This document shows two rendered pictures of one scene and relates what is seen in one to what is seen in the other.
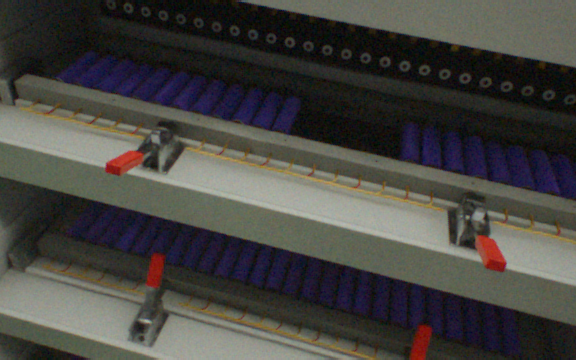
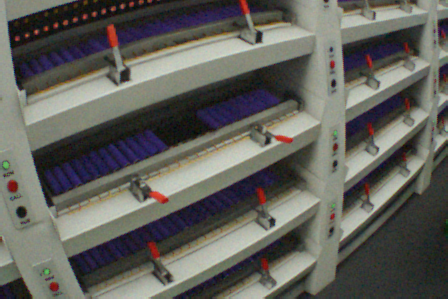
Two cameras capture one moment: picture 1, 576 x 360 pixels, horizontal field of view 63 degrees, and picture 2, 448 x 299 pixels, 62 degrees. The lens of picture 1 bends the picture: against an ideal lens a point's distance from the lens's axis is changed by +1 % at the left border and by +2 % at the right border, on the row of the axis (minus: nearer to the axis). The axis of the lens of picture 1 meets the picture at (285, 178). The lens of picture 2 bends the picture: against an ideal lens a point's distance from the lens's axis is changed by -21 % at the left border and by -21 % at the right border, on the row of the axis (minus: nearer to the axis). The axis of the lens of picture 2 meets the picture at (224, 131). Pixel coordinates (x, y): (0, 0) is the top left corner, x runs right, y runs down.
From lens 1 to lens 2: 0.53 m
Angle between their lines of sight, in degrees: 41
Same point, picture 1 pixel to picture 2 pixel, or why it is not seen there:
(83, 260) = (107, 276)
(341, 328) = (226, 218)
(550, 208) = (273, 113)
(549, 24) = (258, 57)
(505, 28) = (248, 63)
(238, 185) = (180, 181)
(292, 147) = (184, 150)
